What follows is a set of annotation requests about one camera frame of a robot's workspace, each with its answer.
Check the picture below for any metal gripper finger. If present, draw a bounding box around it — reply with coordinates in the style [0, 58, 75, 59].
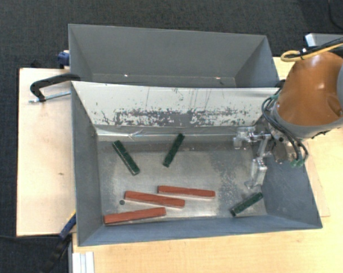
[244, 157, 268, 190]
[232, 126, 271, 150]

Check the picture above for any dark green flat block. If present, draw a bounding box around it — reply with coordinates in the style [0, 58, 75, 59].
[111, 140, 140, 176]
[229, 192, 264, 217]
[162, 133, 185, 168]

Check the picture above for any red-brown flat block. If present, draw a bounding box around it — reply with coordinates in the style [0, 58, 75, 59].
[103, 207, 167, 226]
[124, 191, 186, 209]
[157, 185, 216, 201]

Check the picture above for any grey metal bin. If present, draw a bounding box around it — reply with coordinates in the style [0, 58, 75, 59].
[68, 23, 323, 247]

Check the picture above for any pale wood flat board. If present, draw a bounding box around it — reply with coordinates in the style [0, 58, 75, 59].
[16, 68, 77, 238]

